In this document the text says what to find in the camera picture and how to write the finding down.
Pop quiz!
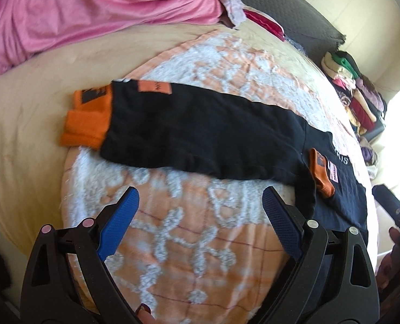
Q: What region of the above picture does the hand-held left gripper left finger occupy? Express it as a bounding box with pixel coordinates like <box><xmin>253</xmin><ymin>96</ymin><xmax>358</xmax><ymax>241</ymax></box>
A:
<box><xmin>20</xmin><ymin>186</ymin><xmax>153</xmax><ymax>324</ymax></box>

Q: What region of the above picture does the pink duvet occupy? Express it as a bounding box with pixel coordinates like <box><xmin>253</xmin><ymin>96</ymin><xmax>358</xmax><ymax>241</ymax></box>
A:
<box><xmin>0</xmin><ymin>0</ymin><xmax>227</xmax><ymax>82</ymax></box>

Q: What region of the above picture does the red pillow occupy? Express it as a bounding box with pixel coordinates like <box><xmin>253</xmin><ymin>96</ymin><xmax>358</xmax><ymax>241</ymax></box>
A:
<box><xmin>243</xmin><ymin>8</ymin><xmax>286</xmax><ymax>43</ymax></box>

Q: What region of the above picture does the light purple garment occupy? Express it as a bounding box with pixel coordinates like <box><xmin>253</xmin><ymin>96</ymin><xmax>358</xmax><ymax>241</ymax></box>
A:
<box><xmin>205</xmin><ymin>0</ymin><xmax>248</xmax><ymax>29</ymax></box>

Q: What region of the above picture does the stack of folded clothes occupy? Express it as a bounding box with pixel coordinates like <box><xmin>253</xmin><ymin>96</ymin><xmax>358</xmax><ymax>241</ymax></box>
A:
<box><xmin>321</xmin><ymin>50</ymin><xmax>388</xmax><ymax>136</ymax></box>

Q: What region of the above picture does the beige bed sheet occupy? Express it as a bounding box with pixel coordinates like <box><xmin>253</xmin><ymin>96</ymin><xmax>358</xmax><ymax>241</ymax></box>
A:
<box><xmin>0</xmin><ymin>20</ymin><xmax>325</xmax><ymax>311</ymax></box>

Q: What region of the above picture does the white bag of clothes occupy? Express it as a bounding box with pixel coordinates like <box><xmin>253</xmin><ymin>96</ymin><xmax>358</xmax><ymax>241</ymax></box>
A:
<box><xmin>358</xmin><ymin>137</ymin><xmax>381</xmax><ymax>179</ymax></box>

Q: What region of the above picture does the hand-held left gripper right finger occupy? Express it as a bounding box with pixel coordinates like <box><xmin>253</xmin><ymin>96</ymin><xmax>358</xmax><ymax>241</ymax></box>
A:
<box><xmin>254</xmin><ymin>186</ymin><xmax>380</xmax><ymax>324</ymax></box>

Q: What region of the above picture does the black sweater with orange cuffs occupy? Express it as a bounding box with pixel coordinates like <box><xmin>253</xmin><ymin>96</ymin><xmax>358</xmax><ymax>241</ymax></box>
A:
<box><xmin>61</xmin><ymin>79</ymin><xmax>369</xmax><ymax>244</ymax></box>

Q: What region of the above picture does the person's left hand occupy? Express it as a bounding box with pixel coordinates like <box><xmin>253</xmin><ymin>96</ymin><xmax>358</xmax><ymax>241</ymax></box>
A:
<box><xmin>135</xmin><ymin>304</ymin><xmax>160</xmax><ymax>324</ymax></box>

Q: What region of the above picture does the person's right hand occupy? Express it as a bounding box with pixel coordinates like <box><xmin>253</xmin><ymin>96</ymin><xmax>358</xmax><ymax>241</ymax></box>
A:
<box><xmin>377</xmin><ymin>227</ymin><xmax>400</xmax><ymax>291</ymax></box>

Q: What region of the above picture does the grey padded headboard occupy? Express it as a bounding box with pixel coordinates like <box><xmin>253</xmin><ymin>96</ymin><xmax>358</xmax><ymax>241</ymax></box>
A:
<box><xmin>230</xmin><ymin>0</ymin><xmax>347</xmax><ymax>58</ymax></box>

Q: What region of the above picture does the orange and white fleece blanket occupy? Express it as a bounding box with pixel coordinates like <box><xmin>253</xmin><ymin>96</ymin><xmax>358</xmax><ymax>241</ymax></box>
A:
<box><xmin>61</xmin><ymin>29</ymin><xmax>379</xmax><ymax>324</ymax></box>

